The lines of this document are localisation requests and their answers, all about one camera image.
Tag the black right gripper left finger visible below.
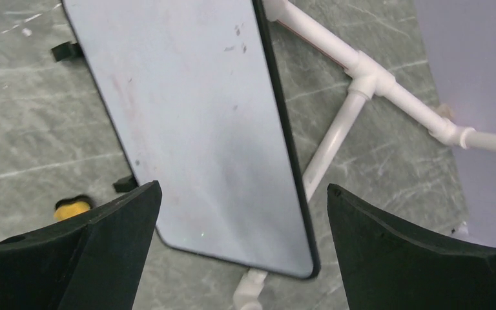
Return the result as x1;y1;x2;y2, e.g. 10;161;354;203
0;181;162;309

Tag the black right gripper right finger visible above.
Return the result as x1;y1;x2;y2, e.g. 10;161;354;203
327;184;496;309

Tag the yellow black round eraser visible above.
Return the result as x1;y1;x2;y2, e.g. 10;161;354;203
54;194;95;221

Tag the white whiteboard black frame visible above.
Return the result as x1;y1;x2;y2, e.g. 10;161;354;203
62;0;320;280

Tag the white PVC pipe frame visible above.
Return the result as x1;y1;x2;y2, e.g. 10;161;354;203
232;0;496;310

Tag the metal wire whiteboard stand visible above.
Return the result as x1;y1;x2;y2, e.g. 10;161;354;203
50;41;139;194

